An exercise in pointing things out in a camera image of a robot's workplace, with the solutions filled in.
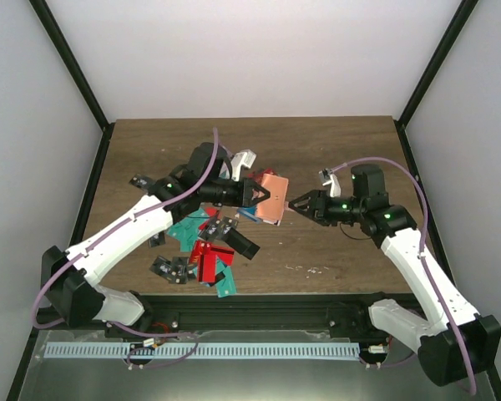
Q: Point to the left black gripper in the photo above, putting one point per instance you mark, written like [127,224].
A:
[245,195]

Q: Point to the black long card box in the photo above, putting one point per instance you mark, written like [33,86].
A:
[241,244]

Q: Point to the blue striped card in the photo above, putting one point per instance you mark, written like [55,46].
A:
[249,213]

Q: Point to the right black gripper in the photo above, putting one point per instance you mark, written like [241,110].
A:
[319,200]

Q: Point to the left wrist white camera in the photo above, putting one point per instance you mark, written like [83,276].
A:
[240,161]

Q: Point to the red card far right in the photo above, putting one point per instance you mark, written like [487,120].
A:
[261,172]

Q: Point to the black frame post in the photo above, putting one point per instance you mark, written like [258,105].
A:
[60,43]
[445,44]

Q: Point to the teal cards centre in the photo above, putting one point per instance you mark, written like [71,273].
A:
[186,232]

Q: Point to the black cards front left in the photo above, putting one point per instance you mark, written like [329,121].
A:
[178,270]

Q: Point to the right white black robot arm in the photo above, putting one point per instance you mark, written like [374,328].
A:
[451,339]

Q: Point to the red cards stack front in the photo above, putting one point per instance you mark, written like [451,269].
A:
[205,257]

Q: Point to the black card far left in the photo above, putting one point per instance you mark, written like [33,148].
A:
[142,182]

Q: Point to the black frame right post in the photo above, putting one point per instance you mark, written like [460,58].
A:
[445,44]

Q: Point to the pink leather card holder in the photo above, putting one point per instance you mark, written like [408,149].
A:
[271,210]

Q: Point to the black cards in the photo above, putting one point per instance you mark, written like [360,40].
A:
[178,270]
[217,229]

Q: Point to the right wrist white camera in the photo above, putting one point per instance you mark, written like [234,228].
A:
[330,181]

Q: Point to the teal card front edge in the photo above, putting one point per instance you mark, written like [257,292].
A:
[225,287]

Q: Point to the black frame left post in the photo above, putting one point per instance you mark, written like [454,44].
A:
[60,43]

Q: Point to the wrist white camera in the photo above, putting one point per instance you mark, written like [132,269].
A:
[330,181]
[240,161]

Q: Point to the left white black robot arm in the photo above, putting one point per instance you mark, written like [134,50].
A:
[72,278]

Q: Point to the black cards centre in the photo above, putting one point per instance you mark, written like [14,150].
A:
[217,229]

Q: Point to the light blue slotted cable duct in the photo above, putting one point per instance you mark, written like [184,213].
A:
[207,351]

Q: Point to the black aluminium front rail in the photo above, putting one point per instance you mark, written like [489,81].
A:
[347,314]

